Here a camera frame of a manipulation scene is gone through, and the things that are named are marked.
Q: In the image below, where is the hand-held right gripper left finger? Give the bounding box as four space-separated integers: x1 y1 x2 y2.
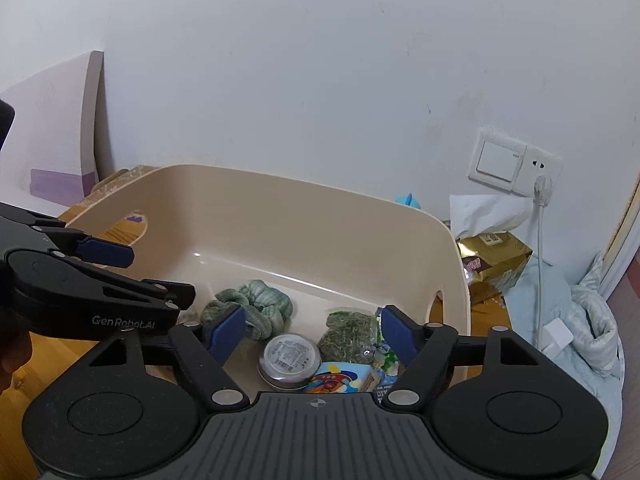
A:
52 306 251 413

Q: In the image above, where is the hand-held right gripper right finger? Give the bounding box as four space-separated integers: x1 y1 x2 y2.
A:
380 305 576 413

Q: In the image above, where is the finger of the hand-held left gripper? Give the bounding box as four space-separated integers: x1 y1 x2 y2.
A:
0 202 135 267
75 267 196 312

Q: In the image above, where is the green checked cloth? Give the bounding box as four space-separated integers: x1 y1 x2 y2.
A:
201 279 293 341

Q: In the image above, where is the green dried herb bag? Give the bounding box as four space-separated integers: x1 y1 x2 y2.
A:
317 310 396 372

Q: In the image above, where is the round metal tin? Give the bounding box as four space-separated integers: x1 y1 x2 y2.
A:
257 334 322 391

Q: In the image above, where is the blue cartoon tissue pack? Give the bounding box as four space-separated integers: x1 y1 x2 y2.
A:
305 361 401 397

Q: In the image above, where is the beige plastic storage bin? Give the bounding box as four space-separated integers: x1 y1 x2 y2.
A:
65 164 471 401

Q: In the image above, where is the brown patterned cloth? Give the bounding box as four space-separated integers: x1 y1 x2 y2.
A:
89 166 151 197

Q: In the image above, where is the gold tissue pack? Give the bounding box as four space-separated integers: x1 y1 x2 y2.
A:
449 194 534 306

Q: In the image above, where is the pink purple headboard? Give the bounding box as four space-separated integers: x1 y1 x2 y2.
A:
0 50 106 207

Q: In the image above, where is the white charger adapter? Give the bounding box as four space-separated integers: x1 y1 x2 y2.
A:
537 320 574 357

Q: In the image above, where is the light blue blanket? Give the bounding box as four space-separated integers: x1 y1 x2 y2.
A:
500 252 626 453

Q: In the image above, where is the white power plug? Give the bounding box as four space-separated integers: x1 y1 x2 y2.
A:
532 175 554 207

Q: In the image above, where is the white power cable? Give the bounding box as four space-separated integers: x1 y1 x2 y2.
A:
534 204 549 348

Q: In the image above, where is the white wall switch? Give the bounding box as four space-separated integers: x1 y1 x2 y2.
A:
468 130 527 193

